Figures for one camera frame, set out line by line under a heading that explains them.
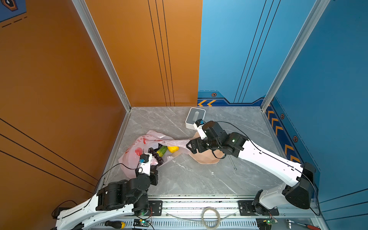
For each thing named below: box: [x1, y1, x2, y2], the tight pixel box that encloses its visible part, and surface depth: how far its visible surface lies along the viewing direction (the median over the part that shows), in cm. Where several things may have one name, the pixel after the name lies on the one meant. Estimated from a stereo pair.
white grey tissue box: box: [184, 106, 207, 131], surface depth 111 cm
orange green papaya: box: [156, 145, 168, 158], surface depth 93 cm
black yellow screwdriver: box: [104, 220, 127, 230], surface depth 70 cm
